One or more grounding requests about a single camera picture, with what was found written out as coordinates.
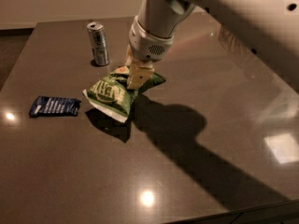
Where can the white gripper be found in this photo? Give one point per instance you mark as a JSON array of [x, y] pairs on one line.
[[147, 46]]

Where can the green jalapeno chip bag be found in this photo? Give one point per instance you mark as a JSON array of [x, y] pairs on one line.
[[111, 96]]

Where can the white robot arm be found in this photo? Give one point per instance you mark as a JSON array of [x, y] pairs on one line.
[[269, 28]]

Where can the blue rxbar blueberry wrapper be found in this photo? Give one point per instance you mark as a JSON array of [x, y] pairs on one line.
[[45, 106]]

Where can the silver drink can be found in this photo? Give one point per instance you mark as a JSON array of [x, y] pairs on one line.
[[97, 35]]

